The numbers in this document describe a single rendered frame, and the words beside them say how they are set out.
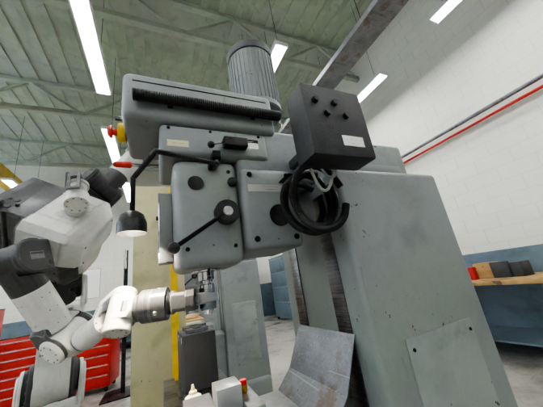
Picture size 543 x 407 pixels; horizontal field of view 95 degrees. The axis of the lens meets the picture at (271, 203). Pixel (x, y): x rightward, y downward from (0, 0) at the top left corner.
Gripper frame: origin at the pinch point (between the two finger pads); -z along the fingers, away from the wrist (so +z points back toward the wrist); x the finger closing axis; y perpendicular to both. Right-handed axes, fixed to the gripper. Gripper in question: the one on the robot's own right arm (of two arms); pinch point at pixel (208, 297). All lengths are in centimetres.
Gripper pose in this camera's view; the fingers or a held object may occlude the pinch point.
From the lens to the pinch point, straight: 79.7
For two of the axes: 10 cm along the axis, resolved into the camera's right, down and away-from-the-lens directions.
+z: -9.8, 0.8, -1.9
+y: 1.3, 9.5, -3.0
